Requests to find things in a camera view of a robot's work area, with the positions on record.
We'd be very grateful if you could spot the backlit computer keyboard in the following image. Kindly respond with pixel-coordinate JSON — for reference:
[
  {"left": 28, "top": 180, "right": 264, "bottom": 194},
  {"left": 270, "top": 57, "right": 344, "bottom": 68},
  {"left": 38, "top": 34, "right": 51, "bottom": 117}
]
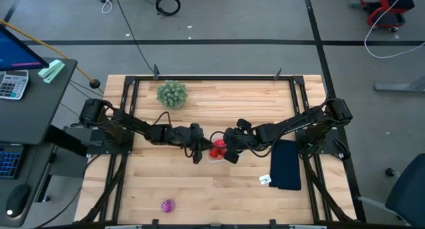
[{"left": 0, "top": 145, "right": 25, "bottom": 179}]

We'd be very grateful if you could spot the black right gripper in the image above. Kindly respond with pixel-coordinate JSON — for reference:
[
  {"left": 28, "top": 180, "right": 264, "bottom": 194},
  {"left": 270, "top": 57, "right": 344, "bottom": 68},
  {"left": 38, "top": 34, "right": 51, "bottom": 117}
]
[{"left": 222, "top": 118, "right": 256, "bottom": 165}]

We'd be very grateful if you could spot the red and black cart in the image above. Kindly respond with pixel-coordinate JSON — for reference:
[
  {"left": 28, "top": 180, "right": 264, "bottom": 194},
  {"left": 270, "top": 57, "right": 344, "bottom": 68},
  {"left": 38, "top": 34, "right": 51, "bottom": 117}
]
[{"left": 360, "top": 0, "right": 416, "bottom": 33}]

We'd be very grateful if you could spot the yellow pole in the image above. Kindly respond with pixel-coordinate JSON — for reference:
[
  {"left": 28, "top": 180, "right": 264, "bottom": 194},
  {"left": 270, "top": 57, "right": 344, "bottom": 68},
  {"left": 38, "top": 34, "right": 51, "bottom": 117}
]
[{"left": 0, "top": 19, "right": 96, "bottom": 84}]

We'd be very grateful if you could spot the computer monitor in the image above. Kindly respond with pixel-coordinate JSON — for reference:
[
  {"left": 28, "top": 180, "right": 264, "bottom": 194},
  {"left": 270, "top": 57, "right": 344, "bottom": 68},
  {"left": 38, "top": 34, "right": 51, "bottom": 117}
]
[{"left": 0, "top": 25, "right": 50, "bottom": 72}]

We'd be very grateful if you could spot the long white floor cable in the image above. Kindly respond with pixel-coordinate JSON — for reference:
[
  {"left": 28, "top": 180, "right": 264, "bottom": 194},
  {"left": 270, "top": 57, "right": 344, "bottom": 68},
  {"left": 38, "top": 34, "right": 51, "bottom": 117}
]
[{"left": 364, "top": 0, "right": 425, "bottom": 60}]

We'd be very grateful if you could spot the grey table foot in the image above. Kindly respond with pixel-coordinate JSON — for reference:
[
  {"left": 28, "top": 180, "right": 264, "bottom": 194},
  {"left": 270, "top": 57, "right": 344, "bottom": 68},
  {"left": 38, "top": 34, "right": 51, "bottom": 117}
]
[{"left": 374, "top": 76, "right": 425, "bottom": 93}]

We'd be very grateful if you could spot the green potted succulent plant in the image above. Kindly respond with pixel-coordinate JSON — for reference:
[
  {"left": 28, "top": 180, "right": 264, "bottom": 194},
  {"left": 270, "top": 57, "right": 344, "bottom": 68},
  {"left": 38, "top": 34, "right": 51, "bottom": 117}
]
[{"left": 156, "top": 80, "right": 189, "bottom": 110}]

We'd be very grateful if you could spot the short white looped cable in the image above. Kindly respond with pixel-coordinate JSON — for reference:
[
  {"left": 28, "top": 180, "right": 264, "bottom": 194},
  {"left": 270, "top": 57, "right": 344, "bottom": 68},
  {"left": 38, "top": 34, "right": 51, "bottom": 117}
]
[{"left": 100, "top": 0, "right": 133, "bottom": 15}]

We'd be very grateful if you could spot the mint green stapler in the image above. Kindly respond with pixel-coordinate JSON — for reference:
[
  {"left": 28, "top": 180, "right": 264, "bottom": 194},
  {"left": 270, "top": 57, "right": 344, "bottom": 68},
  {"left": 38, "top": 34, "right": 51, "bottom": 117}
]
[{"left": 37, "top": 59, "right": 66, "bottom": 84}]

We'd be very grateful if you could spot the dark blue cloth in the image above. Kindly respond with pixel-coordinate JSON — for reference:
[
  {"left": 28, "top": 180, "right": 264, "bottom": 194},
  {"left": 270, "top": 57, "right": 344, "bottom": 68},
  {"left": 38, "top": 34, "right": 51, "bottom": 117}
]
[{"left": 269, "top": 139, "right": 302, "bottom": 191}]

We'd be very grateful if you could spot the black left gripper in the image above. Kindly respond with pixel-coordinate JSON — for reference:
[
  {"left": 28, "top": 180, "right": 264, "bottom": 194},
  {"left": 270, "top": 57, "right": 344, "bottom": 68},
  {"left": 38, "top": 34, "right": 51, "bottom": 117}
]
[{"left": 181, "top": 122, "right": 214, "bottom": 165}]

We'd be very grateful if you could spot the grey desk calculator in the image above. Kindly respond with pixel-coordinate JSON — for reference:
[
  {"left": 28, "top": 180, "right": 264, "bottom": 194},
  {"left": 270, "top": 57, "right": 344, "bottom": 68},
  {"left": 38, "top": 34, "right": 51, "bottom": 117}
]
[{"left": 0, "top": 69, "right": 30, "bottom": 100}]

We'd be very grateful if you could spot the black computer mouse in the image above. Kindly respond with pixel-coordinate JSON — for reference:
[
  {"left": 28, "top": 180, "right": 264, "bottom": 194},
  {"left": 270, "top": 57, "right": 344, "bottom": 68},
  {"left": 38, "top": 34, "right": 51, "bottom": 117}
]
[{"left": 3, "top": 184, "right": 33, "bottom": 220}]

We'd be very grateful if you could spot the purple spiky ball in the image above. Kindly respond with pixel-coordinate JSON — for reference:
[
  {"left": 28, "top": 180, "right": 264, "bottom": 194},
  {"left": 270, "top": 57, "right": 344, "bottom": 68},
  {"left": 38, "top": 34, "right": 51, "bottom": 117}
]
[{"left": 161, "top": 198, "right": 176, "bottom": 214}]

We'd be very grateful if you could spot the black coiled cable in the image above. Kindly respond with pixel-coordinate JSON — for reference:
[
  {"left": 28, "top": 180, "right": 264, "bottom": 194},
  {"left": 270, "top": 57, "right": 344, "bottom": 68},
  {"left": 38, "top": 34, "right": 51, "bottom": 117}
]
[{"left": 155, "top": 0, "right": 182, "bottom": 17}]

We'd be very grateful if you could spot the black desk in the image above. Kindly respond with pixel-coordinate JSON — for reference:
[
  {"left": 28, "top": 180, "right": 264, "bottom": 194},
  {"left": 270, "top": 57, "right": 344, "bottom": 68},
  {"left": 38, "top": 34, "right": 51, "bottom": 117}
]
[{"left": 0, "top": 57, "right": 78, "bottom": 146}]

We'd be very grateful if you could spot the clear plastic tupperware container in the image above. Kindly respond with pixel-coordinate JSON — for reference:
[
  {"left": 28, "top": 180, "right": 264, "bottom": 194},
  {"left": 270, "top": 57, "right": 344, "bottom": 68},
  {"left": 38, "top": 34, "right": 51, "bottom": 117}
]
[{"left": 208, "top": 132, "right": 233, "bottom": 163}]

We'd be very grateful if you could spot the long black floor cable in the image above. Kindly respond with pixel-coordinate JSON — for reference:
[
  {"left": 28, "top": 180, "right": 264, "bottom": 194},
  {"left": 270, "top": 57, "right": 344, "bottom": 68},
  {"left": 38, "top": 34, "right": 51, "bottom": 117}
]
[{"left": 111, "top": 0, "right": 156, "bottom": 76}]

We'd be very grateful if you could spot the dark blue office chair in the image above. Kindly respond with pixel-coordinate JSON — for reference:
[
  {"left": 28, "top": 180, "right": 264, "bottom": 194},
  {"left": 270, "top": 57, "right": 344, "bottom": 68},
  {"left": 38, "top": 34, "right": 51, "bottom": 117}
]
[{"left": 358, "top": 153, "right": 425, "bottom": 228}]

